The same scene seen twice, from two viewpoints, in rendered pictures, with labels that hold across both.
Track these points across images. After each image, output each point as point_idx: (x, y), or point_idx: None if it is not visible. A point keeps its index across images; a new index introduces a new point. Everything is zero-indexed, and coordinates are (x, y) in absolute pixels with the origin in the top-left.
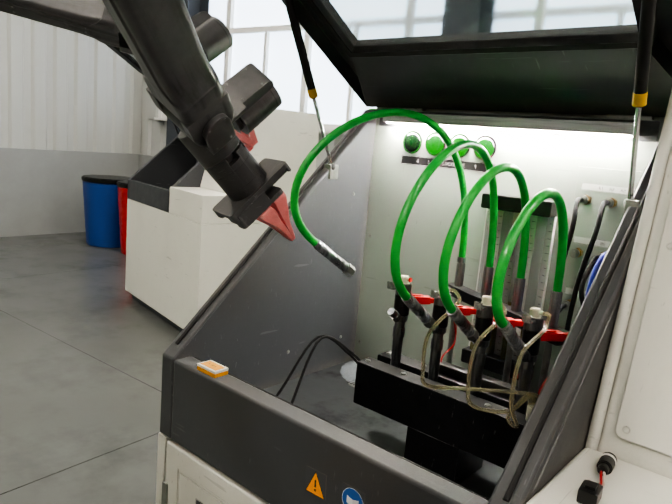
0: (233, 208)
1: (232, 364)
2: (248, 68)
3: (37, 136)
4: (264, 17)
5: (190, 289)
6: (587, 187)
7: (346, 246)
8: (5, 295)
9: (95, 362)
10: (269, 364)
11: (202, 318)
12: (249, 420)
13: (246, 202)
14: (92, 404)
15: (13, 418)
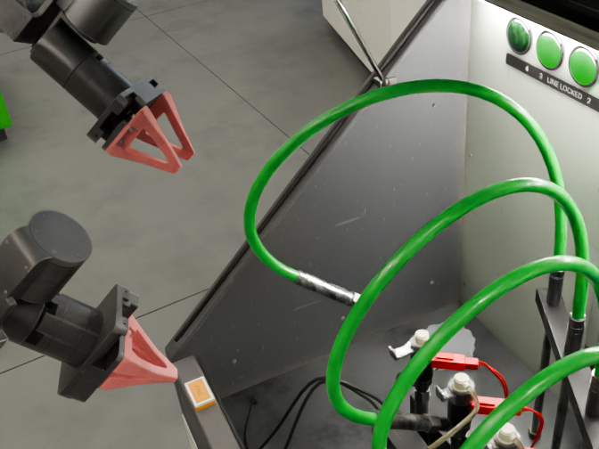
0: (64, 377)
1: (257, 348)
2: (10, 240)
3: None
4: None
5: (383, 35)
6: None
7: (429, 176)
8: (195, 29)
9: (274, 132)
10: (315, 336)
11: (202, 312)
12: None
13: (71, 379)
14: (262, 195)
15: (184, 210)
